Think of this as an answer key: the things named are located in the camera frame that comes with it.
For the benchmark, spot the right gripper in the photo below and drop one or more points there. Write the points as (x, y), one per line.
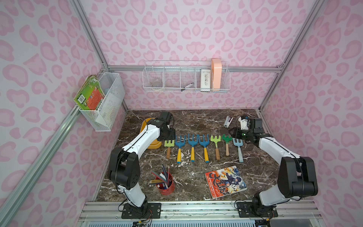
(236, 133)

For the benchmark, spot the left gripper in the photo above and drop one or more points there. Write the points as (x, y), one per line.
(170, 135)

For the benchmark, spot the yellow plastic storage box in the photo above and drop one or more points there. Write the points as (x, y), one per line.
(155, 144)

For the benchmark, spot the blue rake yellow handle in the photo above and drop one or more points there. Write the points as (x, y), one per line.
(180, 141)
(204, 141)
(193, 141)

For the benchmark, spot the light blue rake white handle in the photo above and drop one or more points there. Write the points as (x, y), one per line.
(239, 143)

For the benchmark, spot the light green rake wooden handle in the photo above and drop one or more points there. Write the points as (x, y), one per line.
(216, 140)

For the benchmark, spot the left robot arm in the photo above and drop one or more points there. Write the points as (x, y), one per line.
(124, 163)

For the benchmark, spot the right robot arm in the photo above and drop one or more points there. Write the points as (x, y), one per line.
(296, 177)

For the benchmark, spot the pink box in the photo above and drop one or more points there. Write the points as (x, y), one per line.
(216, 68)

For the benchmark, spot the white blue stapler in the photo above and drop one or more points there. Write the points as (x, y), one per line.
(228, 121)

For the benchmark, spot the black silver pen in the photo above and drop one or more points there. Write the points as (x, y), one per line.
(187, 87)

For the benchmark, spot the grey round tin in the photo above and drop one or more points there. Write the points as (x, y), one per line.
(157, 83)

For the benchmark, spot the red pencil cup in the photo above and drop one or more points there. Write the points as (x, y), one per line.
(167, 189)

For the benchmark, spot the red comic book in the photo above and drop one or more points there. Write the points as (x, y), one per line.
(226, 181)

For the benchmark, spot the white paper sheet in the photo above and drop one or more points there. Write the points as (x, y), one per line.
(109, 109)

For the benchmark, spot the white card pack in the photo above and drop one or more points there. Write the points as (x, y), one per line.
(205, 80)

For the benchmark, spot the green red book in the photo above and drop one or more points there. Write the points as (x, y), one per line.
(90, 96)

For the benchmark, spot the white wire wall shelf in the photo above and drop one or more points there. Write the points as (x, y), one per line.
(177, 74)

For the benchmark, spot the white mesh wall basket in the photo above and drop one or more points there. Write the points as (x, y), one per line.
(109, 81)

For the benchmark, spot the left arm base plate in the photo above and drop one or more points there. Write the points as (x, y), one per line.
(147, 210)

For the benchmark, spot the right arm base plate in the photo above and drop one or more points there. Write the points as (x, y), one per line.
(251, 210)

